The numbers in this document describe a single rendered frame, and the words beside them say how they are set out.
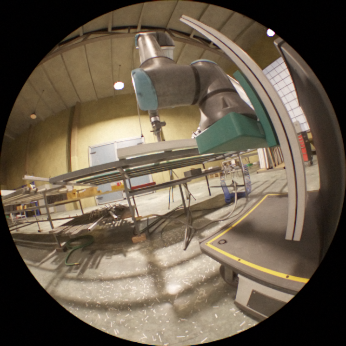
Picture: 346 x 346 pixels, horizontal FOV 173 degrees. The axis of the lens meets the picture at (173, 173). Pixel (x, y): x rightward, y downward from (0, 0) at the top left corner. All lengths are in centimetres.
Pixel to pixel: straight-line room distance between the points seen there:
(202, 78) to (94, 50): 828
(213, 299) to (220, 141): 68
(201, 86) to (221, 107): 9
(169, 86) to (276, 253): 56
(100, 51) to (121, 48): 126
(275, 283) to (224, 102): 47
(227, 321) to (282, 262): 36
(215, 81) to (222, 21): 885
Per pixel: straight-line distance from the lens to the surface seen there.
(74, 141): 901
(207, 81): 37
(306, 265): 40
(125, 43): 826
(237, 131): 25
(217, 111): 30
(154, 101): 34
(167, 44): 91
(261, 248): 44
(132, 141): 801
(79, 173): 107
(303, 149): 390
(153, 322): 68
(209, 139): 31
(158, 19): 798
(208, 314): 65
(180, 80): 34
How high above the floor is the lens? 61
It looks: 3 degrees up
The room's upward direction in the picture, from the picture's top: 13 degrees counter-clockwise
